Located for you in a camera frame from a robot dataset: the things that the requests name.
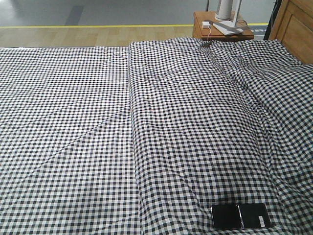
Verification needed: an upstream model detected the black foldable smartphone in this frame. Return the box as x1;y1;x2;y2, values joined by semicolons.
211;203;272;230

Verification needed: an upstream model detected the checkered bed sheet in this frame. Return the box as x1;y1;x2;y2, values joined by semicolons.
0;47;141;235

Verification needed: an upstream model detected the checkered folded quilt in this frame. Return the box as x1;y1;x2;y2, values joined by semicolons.
128;38;313;235

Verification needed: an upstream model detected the wooden nightstand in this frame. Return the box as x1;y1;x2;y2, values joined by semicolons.
193;11;255;41

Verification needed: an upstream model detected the white charger adapter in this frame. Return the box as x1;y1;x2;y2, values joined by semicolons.
201;21;211;29

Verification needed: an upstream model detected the white cylindrical speaker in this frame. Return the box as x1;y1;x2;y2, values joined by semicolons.
215;0;233;21

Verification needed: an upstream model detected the wooden headboard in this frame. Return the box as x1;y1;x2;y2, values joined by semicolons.
269;0;313;64

